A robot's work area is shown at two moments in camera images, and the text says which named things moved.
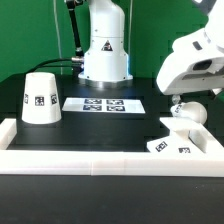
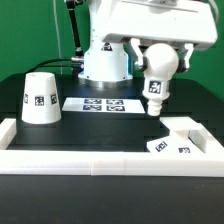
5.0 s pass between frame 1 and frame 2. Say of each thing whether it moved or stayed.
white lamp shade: stayed
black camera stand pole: stayed
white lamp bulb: moved
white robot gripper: moved
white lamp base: stayed
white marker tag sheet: stayed
